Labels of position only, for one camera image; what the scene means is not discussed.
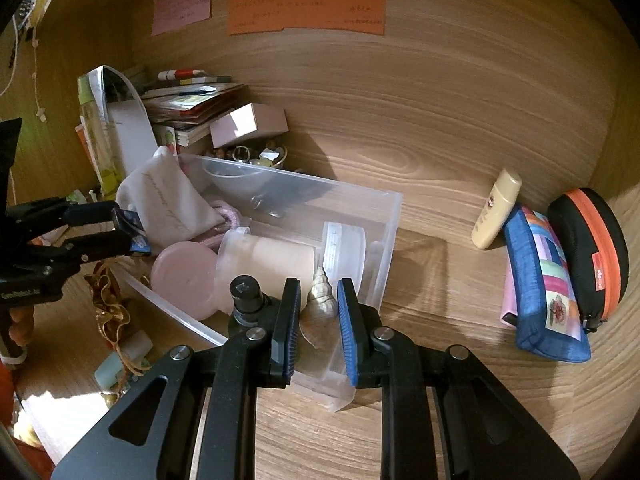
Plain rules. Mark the blue patchwork pouch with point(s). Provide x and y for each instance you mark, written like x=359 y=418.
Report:
x=540 y=285

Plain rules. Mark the wooden desktop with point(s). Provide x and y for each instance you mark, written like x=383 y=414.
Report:
x=450 y=360

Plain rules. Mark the stack of books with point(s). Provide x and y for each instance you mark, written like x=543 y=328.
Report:
x=190 y=105

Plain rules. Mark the clear plastic organizer box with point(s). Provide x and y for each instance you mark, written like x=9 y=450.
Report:
x=380 y=240

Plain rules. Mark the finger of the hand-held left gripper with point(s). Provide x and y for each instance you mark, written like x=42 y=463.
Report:
x=90 y=214
x=100 y=247

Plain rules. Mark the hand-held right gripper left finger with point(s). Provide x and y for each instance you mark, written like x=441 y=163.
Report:
x=287 y=330

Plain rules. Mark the beige seashell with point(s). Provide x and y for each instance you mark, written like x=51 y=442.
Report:
x=320 y=300

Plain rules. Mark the small pink box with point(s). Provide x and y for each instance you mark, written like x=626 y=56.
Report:
x=245 y=125

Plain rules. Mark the bowl of trinkets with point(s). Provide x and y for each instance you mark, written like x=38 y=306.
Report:
x=260 y=157

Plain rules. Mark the pink flat notebook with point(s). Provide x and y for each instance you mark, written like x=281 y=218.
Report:
x=507 y=295

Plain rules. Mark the person's left hand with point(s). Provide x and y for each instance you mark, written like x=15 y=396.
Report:
x=20 y=327

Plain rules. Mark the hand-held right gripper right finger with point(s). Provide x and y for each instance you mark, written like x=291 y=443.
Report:
x=347 y=330

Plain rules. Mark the gold ribbon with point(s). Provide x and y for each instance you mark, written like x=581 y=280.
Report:
x=107 y=305

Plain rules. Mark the small white bottle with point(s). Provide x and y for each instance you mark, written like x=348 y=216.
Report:
x=135 y=345

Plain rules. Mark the red white pen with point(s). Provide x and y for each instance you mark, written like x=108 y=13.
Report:
x=180 y=74

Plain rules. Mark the orange book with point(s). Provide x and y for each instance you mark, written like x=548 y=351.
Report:
x=82 y=142

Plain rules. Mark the pink sticky note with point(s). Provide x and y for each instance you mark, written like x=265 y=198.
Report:
x=182 y=2

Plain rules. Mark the green spray bottle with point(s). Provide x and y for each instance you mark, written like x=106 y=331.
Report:
x=247 y=297

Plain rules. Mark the small mint bottle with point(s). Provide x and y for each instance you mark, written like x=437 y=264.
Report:
x=107 y=370

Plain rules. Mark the black orange zipper case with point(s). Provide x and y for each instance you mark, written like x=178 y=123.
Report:
x=585 y=240

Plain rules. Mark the beige jar with clear lid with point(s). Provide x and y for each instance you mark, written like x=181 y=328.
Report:
x=280 y=260

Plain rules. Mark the orange sticky note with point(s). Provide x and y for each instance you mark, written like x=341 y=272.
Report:
x=305 y=10

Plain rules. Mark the pink round container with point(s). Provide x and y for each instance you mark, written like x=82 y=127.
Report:
x=182 y=280

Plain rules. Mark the white round container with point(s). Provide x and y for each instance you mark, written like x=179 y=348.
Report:
x=345 y=245

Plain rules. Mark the pale yellow lotion tube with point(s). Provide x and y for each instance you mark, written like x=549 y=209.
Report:
x=492 y=215

